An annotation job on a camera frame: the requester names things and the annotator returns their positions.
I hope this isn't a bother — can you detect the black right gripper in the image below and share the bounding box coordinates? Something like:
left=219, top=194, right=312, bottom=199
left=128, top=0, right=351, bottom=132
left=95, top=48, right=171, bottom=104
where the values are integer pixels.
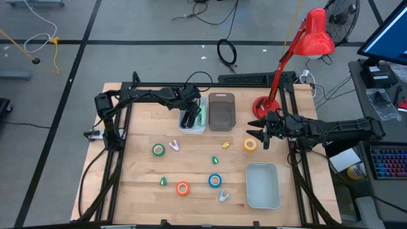
left=246, top=110, right=289, bottom=151

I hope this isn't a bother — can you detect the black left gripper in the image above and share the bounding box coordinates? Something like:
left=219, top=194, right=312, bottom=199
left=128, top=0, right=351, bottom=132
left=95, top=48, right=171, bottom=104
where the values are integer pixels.
left=172, top=83, right=202, bottom=129

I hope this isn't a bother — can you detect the yellow tape roll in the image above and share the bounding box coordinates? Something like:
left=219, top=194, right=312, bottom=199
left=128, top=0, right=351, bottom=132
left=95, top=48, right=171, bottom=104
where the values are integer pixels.
left=243, top=137, right=258, bottom=152

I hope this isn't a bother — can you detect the green tape roll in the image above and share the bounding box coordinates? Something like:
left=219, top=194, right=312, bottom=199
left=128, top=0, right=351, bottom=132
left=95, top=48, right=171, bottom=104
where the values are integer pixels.
left=151, top=143, right=167, bottom=158

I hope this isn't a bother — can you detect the light grey plastic bin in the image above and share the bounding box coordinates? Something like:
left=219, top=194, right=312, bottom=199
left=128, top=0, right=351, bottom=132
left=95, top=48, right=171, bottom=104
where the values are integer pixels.
left=245, top=162, right=282, bottom=210

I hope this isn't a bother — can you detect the blue tape roll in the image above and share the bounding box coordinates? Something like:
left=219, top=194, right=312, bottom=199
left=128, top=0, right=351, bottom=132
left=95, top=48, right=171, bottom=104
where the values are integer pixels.
left=208, top=173, right=223, bottom=189

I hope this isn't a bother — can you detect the orange tape roll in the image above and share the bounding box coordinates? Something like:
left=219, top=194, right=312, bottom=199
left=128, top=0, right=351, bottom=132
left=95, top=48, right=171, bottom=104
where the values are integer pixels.
left=176, top=181, right=191, bottom=197

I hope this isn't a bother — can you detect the grey staple remover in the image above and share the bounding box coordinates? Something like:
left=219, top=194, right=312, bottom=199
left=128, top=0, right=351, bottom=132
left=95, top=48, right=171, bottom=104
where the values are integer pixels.
left=217, top=189, right=231, bottom=204

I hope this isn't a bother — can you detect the white plastic bin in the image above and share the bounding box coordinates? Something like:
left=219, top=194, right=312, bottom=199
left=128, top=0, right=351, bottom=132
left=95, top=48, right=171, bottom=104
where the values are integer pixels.
left=177, top=95, right=209, bottom=135

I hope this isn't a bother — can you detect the smoky translucent plastic bin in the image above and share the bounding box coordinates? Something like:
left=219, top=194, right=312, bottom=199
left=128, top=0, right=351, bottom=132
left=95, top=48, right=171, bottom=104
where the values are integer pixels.
left=207, top=92, right=237, bottom=132

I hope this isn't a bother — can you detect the black power strip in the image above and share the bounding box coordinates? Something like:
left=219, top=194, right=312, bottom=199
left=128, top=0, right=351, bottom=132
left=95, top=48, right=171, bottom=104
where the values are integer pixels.
left=217, top=71, right=298, bottom=86

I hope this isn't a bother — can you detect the white power adapter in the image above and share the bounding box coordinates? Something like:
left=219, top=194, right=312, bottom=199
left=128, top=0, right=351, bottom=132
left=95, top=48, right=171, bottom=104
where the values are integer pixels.
left=300, top=69, right=316, bottom=98

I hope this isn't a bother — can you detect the white paper sheet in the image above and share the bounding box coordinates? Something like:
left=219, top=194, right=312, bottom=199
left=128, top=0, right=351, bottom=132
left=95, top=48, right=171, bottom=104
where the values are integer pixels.
left=328, top=147, right=362, bottom=174

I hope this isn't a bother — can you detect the dark grey side desk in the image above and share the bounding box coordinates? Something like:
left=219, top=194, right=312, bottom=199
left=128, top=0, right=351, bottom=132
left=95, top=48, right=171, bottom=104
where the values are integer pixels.
left=348, top=59, right=407, bottom=223

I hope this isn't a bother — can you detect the yellow round container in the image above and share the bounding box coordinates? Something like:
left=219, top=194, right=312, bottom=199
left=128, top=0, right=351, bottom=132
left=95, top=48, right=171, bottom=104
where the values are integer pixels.
left=346, top=162, right=368, bottom=181

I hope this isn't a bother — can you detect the clear plastic bag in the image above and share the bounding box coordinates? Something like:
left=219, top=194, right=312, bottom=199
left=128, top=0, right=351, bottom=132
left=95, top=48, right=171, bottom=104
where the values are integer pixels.
left=365, top=88, right=403, bottom=123

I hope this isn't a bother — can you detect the black mini computer box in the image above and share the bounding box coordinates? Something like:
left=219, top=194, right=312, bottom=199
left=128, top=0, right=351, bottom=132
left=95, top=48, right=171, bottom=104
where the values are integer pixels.
left=360, top=63, right=399, bottom=90

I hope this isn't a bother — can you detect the backlit rainbow keyboard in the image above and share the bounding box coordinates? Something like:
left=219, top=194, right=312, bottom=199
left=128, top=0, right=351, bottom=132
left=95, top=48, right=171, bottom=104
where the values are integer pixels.
left=369, top=146, right=407, bottom=181

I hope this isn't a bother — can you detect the black floor fan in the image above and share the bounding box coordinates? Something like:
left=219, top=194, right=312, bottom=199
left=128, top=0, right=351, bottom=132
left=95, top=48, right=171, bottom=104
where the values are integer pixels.
left=323, top=0, right=362, bottom=48

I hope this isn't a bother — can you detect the black computer monitor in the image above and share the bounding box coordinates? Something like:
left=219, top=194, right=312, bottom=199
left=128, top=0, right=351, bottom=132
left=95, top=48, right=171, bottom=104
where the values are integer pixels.
left=357, top=0, right=407, bottom=67

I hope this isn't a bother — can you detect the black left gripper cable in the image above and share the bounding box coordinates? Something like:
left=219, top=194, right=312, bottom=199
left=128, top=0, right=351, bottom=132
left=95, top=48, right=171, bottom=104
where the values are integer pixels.
left=183, top=71, right=214, bottom=94

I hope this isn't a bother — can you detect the black aluminium table frame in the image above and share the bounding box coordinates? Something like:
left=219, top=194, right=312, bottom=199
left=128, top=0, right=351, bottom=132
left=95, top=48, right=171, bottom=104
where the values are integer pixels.
left=76, top=71, right=343, bottom=229

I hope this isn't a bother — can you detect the coiled black cable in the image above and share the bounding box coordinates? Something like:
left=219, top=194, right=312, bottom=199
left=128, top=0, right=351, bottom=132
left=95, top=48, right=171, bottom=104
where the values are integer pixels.
left=216, top=38, right=238, bottom=73

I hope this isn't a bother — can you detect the loose black floor cable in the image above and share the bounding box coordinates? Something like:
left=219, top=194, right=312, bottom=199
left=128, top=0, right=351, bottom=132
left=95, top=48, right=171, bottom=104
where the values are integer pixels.
left=172, top=0, right=240, bottom=26

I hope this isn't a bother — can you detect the yellow hanging cord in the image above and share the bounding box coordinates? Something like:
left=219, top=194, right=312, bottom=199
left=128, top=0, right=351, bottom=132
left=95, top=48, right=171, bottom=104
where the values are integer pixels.
left=282, top=0, right=305, bottom=55

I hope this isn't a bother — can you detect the yellow floor cable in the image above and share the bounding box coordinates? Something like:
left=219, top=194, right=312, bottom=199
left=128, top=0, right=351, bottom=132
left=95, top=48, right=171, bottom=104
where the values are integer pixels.
left=49, top=36, right=62, bottom=76

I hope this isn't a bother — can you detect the white floor cable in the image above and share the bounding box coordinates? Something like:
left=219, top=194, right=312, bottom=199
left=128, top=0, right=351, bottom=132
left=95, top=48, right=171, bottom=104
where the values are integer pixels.
left=23, top=0, right=59, bottom=54

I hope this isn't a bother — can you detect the yellow cord with black plug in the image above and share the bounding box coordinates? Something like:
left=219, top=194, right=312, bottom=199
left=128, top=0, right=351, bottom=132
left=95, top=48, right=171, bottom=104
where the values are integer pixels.
left=0, top=29, right=41, bottom=65

